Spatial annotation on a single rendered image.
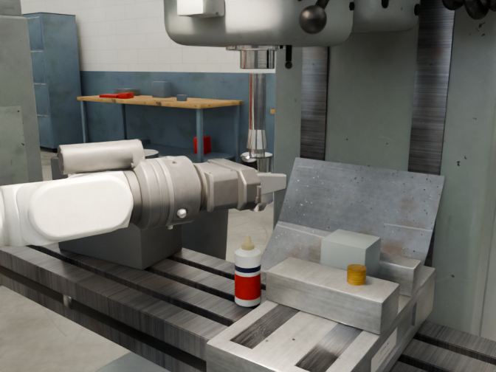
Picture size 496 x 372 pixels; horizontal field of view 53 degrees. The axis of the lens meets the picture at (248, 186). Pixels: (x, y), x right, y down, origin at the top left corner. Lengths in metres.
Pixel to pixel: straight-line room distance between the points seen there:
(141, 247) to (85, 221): 0.35
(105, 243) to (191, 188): 0.38
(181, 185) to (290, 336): 0.22
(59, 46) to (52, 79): 0.50
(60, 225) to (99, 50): 7.43
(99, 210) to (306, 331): 0.26
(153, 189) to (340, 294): 0.25
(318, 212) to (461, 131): 0.32
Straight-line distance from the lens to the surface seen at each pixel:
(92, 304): 0.88
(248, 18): 0.59
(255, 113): 0.68
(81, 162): 0.60
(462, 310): 1.05
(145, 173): 0.60
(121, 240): 0.93
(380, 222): 0.99
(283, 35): 0.58
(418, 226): 0.97
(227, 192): 0.64
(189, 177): 0.62
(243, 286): 0.76
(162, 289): 0.84
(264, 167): 0.69
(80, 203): 0.56
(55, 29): 7.98
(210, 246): 2.66
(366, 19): 0.73
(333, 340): 0.57
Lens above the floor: 1.29
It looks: 14 degrees down
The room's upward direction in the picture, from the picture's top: straight up
